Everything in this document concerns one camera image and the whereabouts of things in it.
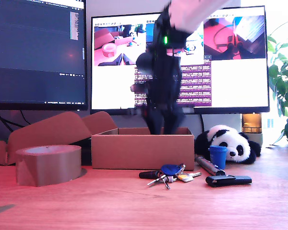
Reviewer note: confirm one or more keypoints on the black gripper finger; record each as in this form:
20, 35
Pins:
174, 124
156, 124

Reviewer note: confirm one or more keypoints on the open cardboard box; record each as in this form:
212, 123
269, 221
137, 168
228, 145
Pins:
141, 151

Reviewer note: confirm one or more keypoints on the blue round key tag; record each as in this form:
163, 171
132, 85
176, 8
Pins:
170, 169

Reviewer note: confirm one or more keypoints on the black key fob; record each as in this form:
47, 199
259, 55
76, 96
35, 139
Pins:
147, 175

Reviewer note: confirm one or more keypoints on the silver metal tube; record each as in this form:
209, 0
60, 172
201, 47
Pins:
206, 165

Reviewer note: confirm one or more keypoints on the yellow headed key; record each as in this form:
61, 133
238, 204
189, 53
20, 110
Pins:
184, 177

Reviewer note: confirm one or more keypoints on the small blue cup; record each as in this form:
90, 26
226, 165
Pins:
218, 157

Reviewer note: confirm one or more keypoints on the silver key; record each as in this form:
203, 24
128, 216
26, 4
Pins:
156, 180
166, 183

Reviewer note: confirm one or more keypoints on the panda plush toy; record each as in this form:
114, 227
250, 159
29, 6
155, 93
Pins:
230, 139

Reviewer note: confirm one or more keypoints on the black Huawei computer monitor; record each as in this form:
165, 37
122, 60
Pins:
237, 83

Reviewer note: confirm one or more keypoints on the amber glass jar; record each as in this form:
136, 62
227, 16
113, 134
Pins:
251, 123

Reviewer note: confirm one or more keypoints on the black flat handheld device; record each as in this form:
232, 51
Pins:
228, 180

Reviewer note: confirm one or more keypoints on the pale grey pot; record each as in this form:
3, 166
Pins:
258, 139

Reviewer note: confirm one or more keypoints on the brown packing tape roll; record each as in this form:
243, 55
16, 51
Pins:
48, 167

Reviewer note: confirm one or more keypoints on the green leafy plant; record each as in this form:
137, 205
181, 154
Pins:
283, 83

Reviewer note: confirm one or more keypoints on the dark computer monitor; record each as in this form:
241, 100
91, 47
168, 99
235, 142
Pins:
33, 60

